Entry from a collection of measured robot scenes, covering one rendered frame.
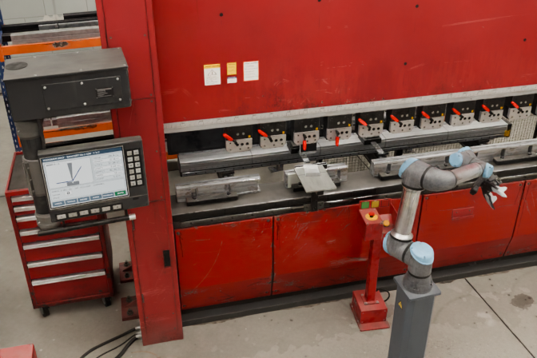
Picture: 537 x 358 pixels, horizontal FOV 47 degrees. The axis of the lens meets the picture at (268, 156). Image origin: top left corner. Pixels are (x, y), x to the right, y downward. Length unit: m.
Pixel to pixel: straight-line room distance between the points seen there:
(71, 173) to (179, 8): 0.97
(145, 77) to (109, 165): 0.48
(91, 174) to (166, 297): 1.18
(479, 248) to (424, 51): 1.55
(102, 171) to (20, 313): 1.82
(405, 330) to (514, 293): 1.41
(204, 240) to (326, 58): 1.28
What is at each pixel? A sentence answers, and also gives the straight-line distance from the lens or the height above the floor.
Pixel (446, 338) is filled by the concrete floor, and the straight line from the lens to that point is 4.21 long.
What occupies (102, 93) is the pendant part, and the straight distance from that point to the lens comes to 2.76.
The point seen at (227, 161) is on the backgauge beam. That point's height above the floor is 0.96.
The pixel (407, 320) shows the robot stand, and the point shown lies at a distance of 3.37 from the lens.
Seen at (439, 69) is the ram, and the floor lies 1.56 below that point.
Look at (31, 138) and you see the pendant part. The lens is 2.94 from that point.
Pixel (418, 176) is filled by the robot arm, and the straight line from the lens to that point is 3.04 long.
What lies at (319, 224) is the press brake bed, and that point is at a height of 0.66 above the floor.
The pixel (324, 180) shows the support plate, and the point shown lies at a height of 1.00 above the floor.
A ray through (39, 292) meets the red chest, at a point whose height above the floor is 0.25.
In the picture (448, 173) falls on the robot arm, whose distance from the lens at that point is 3.06.
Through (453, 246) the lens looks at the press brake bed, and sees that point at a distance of 4.42.
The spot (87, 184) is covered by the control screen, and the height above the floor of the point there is 1.41.
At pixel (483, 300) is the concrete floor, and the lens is 4.54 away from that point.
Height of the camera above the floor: 2.92
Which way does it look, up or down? 30 degrees down
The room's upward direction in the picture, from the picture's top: straight up
